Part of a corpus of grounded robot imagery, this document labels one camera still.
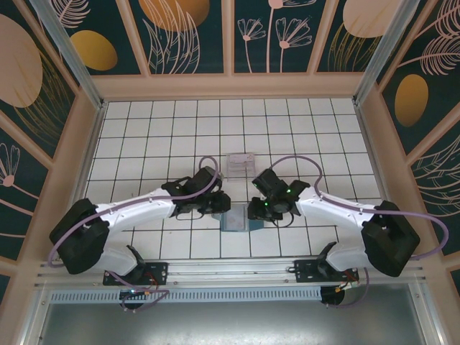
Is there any clear acrylic card stand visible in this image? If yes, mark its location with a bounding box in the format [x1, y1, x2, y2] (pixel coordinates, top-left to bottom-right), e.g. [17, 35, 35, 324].
[225, 152, 257, 183]

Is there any grey metal sheet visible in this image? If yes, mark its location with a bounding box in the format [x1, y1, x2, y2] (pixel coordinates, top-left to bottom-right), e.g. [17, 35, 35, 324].
[34, 282, 438, 345]

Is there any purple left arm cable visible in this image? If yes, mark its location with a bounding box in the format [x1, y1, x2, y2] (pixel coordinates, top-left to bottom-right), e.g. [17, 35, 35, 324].
[47, 156, 221, 314]

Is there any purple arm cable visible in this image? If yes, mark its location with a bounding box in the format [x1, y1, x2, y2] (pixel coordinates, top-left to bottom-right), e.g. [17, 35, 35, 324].
[267, 156, 446, 310]
[47, 156, 221, 314]

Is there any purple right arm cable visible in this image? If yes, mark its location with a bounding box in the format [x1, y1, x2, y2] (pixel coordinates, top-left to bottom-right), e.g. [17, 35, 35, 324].
[267, 156, 446, 310]

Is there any aluminium mounting rail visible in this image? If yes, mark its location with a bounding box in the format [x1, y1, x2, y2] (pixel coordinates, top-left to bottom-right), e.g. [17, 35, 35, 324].
[34, 254, 427, 288]

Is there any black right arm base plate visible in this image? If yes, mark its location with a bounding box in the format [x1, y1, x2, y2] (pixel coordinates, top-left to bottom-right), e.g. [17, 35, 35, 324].
[293, 258, 360, 284]

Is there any grey slotted cable duct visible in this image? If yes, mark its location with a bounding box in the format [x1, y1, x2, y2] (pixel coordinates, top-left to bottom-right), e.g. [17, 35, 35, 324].
[47, 286, 323, 303]

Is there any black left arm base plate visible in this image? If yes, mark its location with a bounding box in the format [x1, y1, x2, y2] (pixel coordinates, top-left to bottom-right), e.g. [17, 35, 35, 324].
[103, 262, 170, 287]

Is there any aluminium frame post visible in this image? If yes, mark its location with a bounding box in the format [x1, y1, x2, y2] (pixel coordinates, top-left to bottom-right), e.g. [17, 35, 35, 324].
[29, 0, 108, 110]
[353, 0, 432, 106]

